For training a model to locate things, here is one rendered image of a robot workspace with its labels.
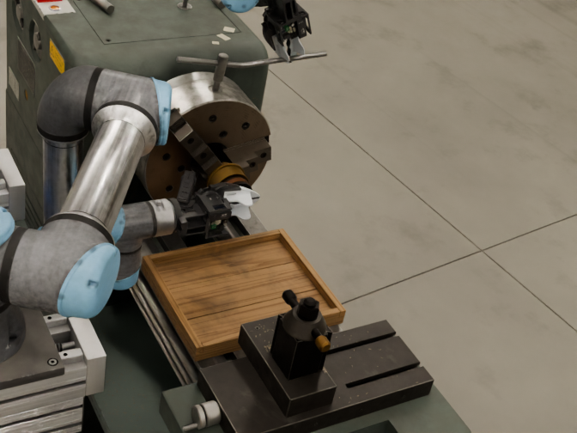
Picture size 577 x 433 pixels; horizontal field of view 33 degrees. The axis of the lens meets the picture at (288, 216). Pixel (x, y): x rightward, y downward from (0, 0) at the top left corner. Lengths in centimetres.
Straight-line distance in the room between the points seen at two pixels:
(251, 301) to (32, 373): 70
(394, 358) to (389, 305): 163
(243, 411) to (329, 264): 195
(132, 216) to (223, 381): 38
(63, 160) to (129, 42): 48
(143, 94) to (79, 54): 48
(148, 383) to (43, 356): 84
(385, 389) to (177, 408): 40
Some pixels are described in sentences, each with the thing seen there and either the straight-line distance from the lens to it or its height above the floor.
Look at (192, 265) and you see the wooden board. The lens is 219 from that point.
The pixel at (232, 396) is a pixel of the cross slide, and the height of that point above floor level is 97.
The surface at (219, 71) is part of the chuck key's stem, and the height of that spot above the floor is 129.
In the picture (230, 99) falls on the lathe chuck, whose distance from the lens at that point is 211.
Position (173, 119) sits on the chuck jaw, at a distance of 209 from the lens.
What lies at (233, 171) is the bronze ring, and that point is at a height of 112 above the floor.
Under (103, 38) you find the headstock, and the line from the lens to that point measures 225.
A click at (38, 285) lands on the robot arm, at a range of 143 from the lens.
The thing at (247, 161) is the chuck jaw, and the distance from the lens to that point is 215.
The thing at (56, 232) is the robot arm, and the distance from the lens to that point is 146.
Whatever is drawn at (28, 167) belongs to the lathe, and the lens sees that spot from 268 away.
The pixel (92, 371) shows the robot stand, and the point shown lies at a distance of 166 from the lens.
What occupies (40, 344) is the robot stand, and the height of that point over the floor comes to 116.
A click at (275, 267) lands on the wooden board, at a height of 88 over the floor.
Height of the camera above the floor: 230
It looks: 37 degrees down
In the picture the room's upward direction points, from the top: 12 degrees clockwise
